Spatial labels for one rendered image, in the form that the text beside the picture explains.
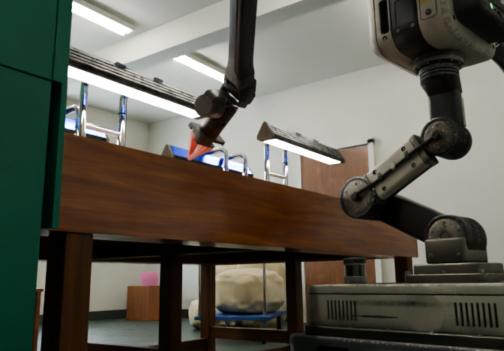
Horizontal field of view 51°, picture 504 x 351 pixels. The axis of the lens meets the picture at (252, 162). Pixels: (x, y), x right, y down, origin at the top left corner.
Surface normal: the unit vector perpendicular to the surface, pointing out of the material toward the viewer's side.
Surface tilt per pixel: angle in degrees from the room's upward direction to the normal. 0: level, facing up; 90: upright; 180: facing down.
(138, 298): 90
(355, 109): 90
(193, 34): 90
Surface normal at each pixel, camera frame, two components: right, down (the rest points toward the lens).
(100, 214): 0.80, -0.15
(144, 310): -0.58, -0.17
